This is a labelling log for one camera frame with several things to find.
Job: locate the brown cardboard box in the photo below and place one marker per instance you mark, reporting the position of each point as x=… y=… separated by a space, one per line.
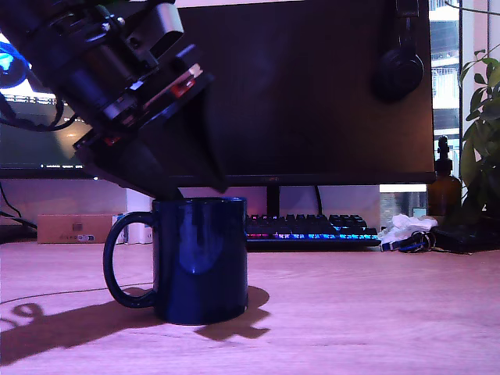
x=58 y=228

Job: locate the blue and white carton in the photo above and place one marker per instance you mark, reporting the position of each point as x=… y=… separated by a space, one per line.
x=122 y=234
x=138 y=234

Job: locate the black backlit keyboard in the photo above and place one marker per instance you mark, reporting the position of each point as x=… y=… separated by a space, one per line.
x=312 y=230

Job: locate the dark blue ceramic mug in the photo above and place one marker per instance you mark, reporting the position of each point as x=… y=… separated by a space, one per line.
x=199 y=265

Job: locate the black pouch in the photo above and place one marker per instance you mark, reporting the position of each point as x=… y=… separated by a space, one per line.
x=461 y=238

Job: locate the black headphones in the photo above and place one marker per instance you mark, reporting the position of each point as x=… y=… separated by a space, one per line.
x=398 y=70

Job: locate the crumpled white tissue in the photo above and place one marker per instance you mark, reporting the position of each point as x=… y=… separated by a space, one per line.
x=406 y=224

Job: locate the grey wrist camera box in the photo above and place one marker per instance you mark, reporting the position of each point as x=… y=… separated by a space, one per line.
x=168 y=23

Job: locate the amber pump bottle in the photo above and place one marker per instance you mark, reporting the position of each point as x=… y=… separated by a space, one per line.
x=443 y=195

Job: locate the large dark computer monitor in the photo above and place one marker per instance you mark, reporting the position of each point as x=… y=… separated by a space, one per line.
x=312 y=97

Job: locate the green potted plant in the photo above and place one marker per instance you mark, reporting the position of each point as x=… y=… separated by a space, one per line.
x=484 y=156

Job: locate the lit computer monitor with text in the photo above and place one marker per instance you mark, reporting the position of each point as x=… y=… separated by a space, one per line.
x=39 y=152

